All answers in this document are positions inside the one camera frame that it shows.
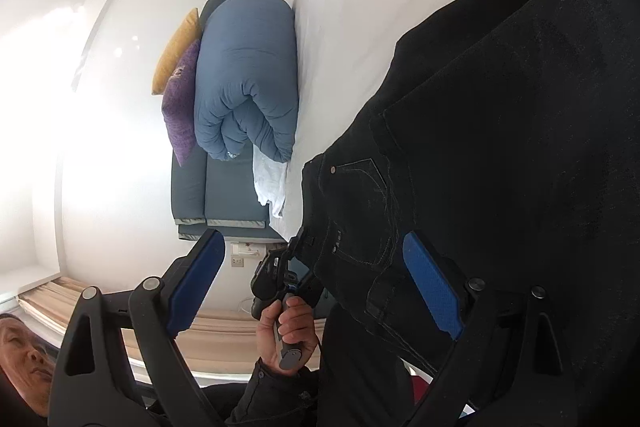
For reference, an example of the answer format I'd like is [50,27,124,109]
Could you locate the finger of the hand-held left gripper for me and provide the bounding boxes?
[286,227,318,262]

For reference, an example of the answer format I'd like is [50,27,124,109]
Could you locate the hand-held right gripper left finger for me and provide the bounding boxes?
[47,228,227,427]

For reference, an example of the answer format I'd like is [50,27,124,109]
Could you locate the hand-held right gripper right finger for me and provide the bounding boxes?
[402,231,576,427]

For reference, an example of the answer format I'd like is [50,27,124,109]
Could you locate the black pants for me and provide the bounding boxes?
[300,0,640,427]

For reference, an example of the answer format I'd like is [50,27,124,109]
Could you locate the person's left forearm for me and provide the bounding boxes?
[225,356,326,427]

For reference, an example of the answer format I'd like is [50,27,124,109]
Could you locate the person's left hand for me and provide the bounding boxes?
[256,296,318,376]

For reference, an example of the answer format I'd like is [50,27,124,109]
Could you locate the white crumpled cloth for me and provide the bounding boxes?
[252,146,289,221]

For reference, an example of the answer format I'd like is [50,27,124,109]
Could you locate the grey upholstered headboard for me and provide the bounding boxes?
[171,0,292,242]

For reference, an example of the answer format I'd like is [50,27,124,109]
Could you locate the red object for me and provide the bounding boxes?
[411,376,437,409]

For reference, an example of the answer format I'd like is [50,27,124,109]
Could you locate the purple pillow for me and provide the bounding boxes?
[161,38,202,168]

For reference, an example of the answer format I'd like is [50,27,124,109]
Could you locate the blue rolled duvet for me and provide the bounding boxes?
[194,0,300,162]

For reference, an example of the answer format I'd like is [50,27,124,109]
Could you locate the person's head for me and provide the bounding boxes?
[0,313,57,419]

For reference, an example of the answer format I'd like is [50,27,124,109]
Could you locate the yellow pillow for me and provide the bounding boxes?
[151,8,201,96]

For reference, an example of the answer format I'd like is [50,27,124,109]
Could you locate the white bed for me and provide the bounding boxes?
[270,0,601,240]

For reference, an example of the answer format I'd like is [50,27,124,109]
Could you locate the bedside wall socket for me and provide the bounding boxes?
[230,243,266,269]

